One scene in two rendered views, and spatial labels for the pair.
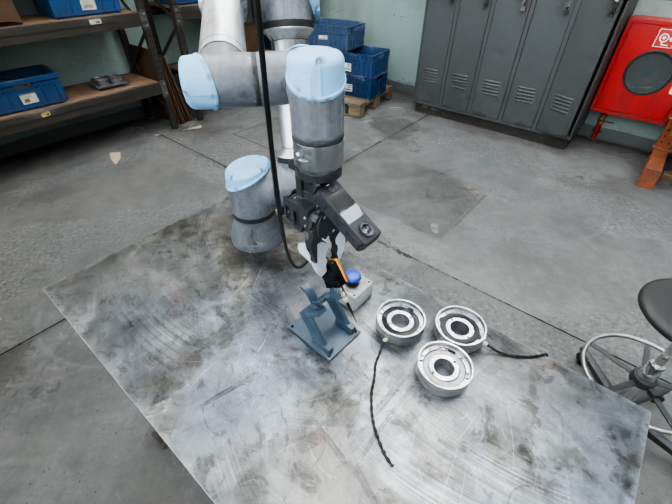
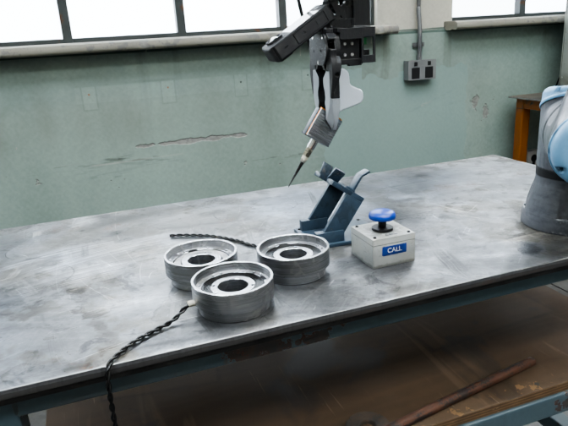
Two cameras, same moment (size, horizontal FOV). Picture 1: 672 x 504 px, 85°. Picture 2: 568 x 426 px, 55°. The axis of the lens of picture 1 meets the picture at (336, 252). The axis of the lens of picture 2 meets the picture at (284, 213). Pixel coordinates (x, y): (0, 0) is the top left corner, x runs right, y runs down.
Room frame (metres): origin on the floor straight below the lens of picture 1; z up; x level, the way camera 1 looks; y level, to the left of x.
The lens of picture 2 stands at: (0.88, -0.78, 1.13)
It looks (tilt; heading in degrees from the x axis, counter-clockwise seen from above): 18 degrees down; 121
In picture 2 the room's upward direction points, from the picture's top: 3 degrees counter-clockwise
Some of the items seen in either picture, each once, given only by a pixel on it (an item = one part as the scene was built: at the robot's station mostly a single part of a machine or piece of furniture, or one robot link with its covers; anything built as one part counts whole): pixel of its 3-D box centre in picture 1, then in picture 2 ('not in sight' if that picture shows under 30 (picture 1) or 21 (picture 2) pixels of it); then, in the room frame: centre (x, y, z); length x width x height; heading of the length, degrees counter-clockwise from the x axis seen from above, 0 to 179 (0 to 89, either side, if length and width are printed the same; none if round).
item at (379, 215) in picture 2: (352, 281); (382, 226); (0.61, -0.04, 0.85); 0.04 x 0.04 x 0.05
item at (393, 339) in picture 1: (399, 323); (293, 259); (0.51, -0.14, 0.82); 0.10 x 0.10 x 0.04
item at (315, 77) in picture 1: (316, 96); not in sight; (0.51, 0.03, 1.30); 0.09 x 0.08 x 0.11; 11
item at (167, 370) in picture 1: (301, 343); (336, 229); (0.48, 0.08, 0.79); 1.20 x 0.60 x 0.02; 50
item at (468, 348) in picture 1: (458, 330); (233, 291); (0.49, -0.26, 0.82); 0.10 x 0.10 x 0.04
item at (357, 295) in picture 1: (350, 288); (385, 241); (0.61, -0.03, 0.82); 0.08 x 0.07 x 0.05; 50
